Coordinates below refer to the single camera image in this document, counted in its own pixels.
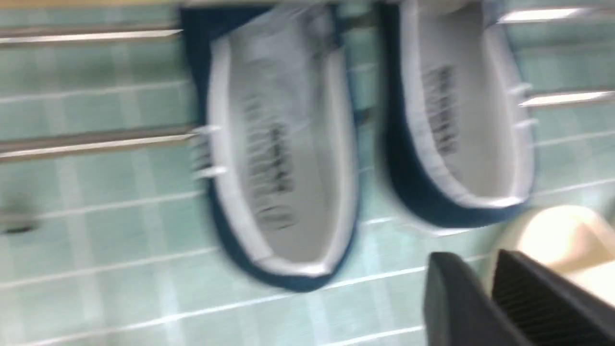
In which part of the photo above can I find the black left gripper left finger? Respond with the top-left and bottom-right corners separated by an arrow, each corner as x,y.
422,253 -> 532,346

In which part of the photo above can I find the navy slip-on shoe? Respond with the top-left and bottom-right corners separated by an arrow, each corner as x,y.
178,2 -> 361,293
375,0 -> 536,229

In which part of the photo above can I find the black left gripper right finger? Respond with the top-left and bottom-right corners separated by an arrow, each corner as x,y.
492,250 -> 615,346

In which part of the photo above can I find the left cream foam slide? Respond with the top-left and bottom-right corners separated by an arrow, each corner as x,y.
484,205 -> 614,308

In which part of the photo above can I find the green checked floor cloth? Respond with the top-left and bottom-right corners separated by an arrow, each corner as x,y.
0,0 -> 615,346

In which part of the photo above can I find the chrome metal shoe rack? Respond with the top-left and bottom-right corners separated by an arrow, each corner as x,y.
1,2 -> 614,162

